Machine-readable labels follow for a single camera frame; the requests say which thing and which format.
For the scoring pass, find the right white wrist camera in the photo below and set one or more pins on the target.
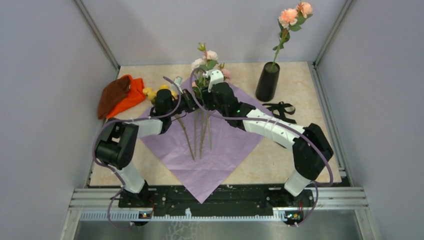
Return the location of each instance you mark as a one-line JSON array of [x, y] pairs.
[[215, 77]]

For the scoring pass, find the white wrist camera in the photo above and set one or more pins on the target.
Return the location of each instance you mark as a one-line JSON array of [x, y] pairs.
[[178, 81], [215, 77]]

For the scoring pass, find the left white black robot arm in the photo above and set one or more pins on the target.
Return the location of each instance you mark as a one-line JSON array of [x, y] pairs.
[[115, 145]]

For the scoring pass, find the yellow rose bunch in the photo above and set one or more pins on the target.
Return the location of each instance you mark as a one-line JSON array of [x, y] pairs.
[[151, 94]]

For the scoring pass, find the black vase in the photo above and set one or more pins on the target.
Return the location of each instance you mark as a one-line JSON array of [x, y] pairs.
[[268, 81]]

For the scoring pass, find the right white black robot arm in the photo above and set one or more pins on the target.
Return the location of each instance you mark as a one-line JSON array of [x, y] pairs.
[[310, 148]]

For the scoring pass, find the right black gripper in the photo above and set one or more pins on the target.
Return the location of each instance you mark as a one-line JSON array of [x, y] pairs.
[[206, 97]]

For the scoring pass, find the purple wrapping paper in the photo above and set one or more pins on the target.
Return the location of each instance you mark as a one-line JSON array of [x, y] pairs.
[[199, 164]]

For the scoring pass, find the brown cloth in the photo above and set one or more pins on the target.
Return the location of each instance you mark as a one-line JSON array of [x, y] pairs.
[[111, 95]]

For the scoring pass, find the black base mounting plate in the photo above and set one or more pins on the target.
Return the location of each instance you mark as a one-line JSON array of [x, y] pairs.
[[263, 195]]

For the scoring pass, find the right aluminium frame post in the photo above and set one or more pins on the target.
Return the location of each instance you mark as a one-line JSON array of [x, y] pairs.
[[348, 4]]

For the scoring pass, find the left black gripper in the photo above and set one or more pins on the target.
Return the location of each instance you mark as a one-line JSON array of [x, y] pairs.
[[191, 104]]

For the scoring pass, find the pink and white flower bunch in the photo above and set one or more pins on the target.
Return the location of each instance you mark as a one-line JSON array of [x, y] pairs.
[[203, 66]]

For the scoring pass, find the peach flower stem in vase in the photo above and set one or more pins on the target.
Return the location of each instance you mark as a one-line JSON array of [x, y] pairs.
[[290, 20]]

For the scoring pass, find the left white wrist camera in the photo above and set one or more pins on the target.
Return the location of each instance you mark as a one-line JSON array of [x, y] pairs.
[[178, 81]]

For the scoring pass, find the orange cloth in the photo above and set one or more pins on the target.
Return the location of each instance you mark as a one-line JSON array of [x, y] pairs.
[[134, 96]]

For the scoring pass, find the black ribbon with gold lettering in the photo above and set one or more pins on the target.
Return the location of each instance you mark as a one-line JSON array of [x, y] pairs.
[[280, 110]]

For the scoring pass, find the aluminium corner frame post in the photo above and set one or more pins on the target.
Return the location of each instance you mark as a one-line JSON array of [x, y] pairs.
[[92, 26]]

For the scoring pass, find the aluminium front rail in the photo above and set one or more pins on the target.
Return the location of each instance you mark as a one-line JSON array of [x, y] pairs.
[[100, 204]]

